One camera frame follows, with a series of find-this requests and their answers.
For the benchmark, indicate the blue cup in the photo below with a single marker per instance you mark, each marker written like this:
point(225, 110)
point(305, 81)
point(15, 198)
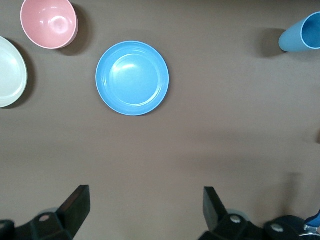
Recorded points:
point(292, 40)

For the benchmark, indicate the beige plate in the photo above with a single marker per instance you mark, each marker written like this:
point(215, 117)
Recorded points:
point(10, 72)

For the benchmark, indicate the blue plate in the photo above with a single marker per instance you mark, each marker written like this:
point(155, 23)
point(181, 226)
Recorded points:
point(132, 78)

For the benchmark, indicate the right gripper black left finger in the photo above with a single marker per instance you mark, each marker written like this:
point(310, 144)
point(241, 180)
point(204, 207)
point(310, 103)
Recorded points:
point(75, 207)

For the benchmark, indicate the small pink bowl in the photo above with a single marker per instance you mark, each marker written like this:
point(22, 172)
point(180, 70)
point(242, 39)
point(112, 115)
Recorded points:
point(48, 22)

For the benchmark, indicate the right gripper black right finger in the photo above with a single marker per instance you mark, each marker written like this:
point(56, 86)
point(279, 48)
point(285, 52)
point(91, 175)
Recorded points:
point(212, 210)

